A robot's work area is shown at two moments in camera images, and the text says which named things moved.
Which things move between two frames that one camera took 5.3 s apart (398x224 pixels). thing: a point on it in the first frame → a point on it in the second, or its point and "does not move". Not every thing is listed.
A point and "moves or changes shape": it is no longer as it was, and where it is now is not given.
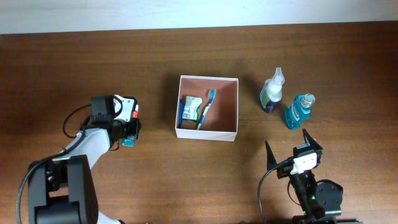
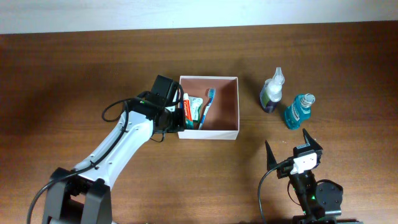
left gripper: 135,126 → 180,122
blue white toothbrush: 211,94 does not move
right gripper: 271,160 does not move
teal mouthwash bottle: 300,111 does not move
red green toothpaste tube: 129,142 moves or changes shape
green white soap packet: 191,109 does not move
